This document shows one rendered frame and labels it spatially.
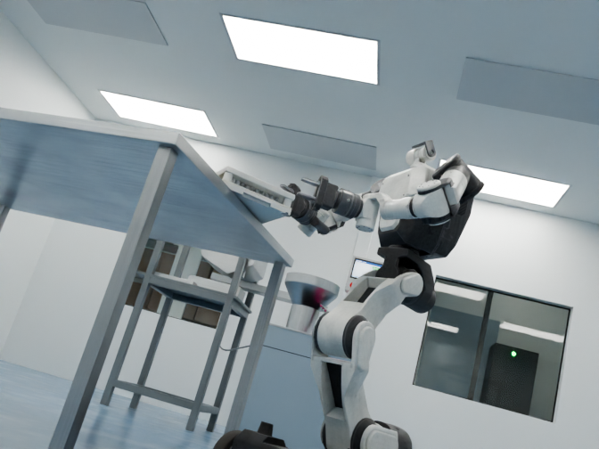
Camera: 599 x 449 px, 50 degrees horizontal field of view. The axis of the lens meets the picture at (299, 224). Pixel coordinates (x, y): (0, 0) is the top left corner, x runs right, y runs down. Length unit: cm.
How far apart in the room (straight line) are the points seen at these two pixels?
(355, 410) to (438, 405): 438
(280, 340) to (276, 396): 32
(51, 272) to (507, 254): 487
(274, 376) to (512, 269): 362
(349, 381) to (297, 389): 173
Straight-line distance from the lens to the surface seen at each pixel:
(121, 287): 159
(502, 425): 661
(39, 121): 191
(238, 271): 473
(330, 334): 209
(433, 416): 652
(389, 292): 222
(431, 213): 205
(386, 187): 247
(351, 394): 214
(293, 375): 381
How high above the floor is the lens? 30
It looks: 16 degrees up
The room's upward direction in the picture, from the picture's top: 16 degrees clockwise
